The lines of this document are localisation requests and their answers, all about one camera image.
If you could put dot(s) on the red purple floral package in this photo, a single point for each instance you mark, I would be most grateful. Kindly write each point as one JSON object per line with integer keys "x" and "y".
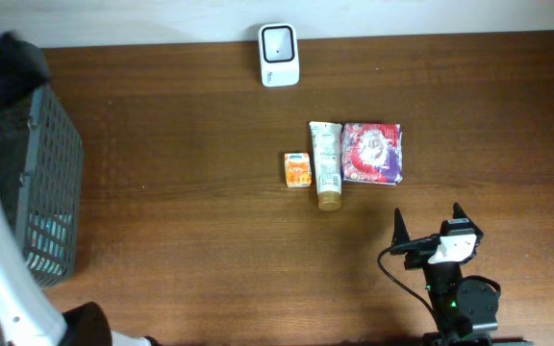
{"x": 371, "y": 153}

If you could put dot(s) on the cream tube gold cap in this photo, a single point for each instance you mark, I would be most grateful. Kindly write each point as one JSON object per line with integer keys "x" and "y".
{"x": 327, "y": 160}

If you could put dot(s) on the white barcode scanner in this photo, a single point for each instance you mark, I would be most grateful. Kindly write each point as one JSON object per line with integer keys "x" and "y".
{"x": 279, "y": 56}

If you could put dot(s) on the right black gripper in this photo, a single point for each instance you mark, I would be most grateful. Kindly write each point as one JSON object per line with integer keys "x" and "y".
{"x": 416, "y": 255}

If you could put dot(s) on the orange tissue pack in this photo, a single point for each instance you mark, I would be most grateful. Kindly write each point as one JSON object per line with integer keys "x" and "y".
{"x": 298, "y": 171}

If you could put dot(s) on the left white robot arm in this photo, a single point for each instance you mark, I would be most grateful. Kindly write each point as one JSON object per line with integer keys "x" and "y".
{"x": 27, "y": 317}

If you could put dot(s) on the grey plastic mesh basket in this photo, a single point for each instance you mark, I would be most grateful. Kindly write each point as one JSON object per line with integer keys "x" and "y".
{"x": 41, "y": 171}

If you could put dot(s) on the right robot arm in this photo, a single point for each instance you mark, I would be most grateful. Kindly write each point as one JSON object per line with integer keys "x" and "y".
{"x": 463, "y": 308}

